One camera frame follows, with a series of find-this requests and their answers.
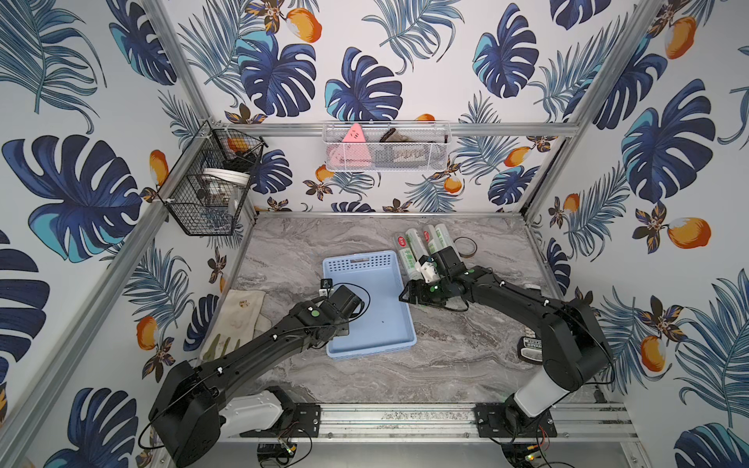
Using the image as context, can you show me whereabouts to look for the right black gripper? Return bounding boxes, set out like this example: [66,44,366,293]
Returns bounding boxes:
[397,277,452,304]

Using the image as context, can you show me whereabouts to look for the light blue plastic basket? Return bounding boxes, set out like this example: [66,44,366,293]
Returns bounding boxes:
[322,251,417,360]

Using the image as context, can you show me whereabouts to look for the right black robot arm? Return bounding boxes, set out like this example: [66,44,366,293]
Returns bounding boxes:
[399,248,614,418]

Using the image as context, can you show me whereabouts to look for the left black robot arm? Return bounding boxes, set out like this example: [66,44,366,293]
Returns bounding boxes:
[148,286,366,467]

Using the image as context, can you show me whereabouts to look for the brown item in basket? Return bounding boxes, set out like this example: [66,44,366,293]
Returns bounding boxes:
[380,128,414,144]

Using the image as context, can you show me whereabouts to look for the white bowl in basket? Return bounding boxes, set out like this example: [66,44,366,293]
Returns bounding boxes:
[201,168,251,187]

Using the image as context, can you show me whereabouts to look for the beige printed cloth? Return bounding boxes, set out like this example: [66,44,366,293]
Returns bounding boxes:
[200,290,272,363]

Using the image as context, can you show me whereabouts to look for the pink triangular item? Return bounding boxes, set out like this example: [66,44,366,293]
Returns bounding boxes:
[328,123,374,171]

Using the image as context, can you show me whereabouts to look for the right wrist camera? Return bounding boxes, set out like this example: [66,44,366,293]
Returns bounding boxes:
[419,261,441,284]

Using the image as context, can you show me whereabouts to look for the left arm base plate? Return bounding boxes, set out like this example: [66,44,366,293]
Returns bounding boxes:
[239,403,322,439]

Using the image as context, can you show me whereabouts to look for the aluminium front rail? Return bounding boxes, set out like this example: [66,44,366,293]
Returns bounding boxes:
[219,396,639,443]

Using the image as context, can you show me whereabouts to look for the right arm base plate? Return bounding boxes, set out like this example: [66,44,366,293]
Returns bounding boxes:
[473,403,558,440]

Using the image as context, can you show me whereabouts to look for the white wire wall basket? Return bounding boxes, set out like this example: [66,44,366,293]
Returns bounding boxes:
[322,121,453,172]

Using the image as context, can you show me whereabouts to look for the black wire wall basket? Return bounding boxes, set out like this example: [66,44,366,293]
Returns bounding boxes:
[156,121,267,237]

